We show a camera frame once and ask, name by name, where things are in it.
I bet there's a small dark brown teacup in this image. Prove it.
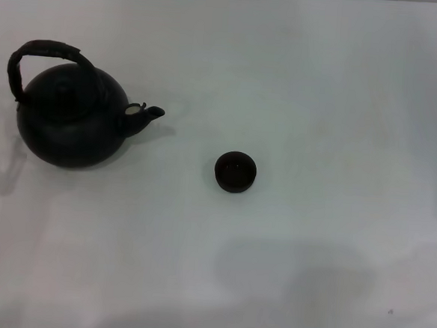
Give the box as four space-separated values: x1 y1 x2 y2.
212 149 259 195

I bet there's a black round teapot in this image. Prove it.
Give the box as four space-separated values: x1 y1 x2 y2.
0 37 171 176

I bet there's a black teapot lid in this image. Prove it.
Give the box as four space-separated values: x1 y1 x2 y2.
34 69 103 124

